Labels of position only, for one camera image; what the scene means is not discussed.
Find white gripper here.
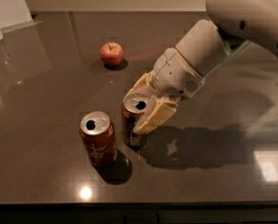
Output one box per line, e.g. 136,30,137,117
125,48,205,134

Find orange soda can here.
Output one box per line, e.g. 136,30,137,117
121,93,149,147

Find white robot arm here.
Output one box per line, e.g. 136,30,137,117
128,0,278,134

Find red coke can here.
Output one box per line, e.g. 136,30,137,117
79,111,118,168

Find red apple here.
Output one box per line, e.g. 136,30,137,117
100,42,124,67

